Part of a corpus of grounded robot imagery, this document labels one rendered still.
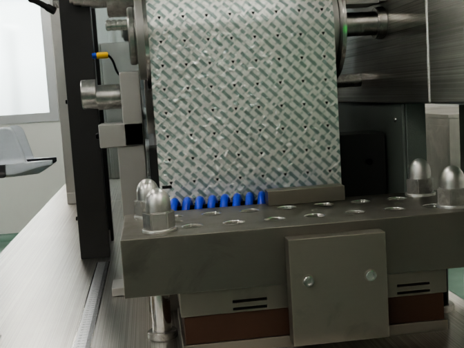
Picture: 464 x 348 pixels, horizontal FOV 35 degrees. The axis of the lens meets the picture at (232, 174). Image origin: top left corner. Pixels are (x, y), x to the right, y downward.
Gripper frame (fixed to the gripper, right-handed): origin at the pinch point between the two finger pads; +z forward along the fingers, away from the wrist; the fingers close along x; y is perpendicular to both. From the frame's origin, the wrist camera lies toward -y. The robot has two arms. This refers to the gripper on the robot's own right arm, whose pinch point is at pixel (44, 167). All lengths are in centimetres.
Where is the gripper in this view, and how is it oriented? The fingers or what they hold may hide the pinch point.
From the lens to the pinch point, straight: 93.0
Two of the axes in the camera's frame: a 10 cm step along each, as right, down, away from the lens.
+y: -0.6, -9.9, -1.1
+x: -1.2, -1.1, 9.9
